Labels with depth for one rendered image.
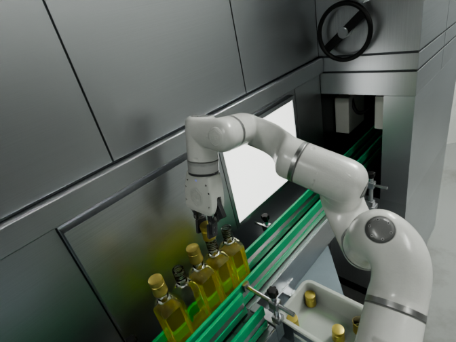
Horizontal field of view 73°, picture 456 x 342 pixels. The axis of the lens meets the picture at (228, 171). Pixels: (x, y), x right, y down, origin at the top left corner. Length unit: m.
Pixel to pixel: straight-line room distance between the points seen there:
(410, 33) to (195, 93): 0.77
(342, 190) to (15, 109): 0.62
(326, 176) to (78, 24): 0.57
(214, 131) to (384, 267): 0.39
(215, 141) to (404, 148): 0.95
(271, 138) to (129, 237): 0.43
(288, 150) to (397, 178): 0.96
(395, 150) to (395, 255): 0.95
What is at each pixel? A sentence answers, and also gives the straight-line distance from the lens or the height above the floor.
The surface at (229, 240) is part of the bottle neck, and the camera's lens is 0.87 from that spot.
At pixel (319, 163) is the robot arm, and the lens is 0.58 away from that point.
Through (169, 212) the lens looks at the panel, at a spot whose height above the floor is 1.21.
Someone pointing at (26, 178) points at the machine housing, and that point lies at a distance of 0.73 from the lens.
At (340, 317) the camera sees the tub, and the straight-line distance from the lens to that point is 1.10.
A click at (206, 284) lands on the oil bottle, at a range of 0.85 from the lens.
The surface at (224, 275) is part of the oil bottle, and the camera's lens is 0.88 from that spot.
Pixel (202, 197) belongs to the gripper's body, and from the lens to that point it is 0.73.
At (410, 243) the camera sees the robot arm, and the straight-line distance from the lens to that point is 0.53.
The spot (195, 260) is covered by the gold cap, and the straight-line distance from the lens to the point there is 0.80.
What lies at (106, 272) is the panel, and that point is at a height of 1.17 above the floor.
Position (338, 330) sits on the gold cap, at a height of 0.81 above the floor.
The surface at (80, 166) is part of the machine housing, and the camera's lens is 0.75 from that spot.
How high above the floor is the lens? 1.67
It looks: 28 degrees down
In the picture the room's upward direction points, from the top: 13 degrees counter-clockwise
